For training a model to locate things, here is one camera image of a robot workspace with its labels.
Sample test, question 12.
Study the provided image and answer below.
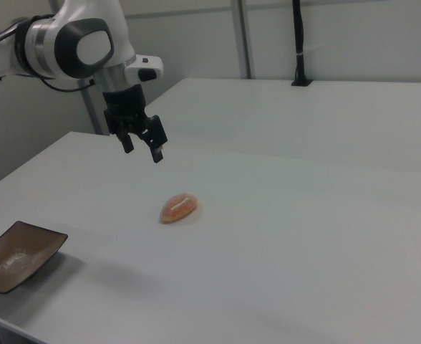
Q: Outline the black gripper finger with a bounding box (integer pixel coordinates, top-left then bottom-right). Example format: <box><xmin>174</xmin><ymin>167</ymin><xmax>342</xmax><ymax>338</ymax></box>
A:
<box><xmin>116</xmin><ymin>120</ymin><xmax>135</xmax><ymax>155</ymax></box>
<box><xmin>137</xmin><ymin>114</ymin><xmax>169</xmax><ymax>165</ymax></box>

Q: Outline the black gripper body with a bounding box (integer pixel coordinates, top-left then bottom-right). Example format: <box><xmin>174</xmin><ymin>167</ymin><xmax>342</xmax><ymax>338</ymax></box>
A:
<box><xmin>102</xmin><ymin>83</ymin><xmax>151</xmax><ymax>136</ymax></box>

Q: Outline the orange glazed bread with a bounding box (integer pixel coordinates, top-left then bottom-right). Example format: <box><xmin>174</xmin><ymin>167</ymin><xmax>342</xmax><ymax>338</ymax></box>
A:
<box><xmin>158</xmin><ymin>193</ymin><xmax>199</xmax><ymax>225</ymax></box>

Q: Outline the brown square ceramic plate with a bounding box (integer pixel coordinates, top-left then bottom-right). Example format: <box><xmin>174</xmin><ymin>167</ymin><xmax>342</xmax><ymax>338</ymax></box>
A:
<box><xmin>0</xmin><ymin>220</ymin><xmax>69</xmax><ymax>295</ymax></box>

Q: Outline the black pole with base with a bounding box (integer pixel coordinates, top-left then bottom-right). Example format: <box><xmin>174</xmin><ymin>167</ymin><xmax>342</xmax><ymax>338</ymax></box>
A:
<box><xmin>290</xmin><ymin>0</ymin><xmax>314</xmax><ymax>87</ymax></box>

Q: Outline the grey partition frame post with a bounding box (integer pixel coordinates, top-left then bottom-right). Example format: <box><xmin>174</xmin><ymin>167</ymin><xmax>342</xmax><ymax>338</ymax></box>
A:
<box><xmin>78</xmin><ymin>79</ymin><xmax>110</xmax><ymax>136</ymax></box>

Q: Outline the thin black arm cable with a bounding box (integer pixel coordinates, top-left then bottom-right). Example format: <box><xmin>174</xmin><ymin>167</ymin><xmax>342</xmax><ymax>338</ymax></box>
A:
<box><xmin>39</xmin><ymin>76</ymin><xmax>96</xmax><ymax>92</ymax></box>

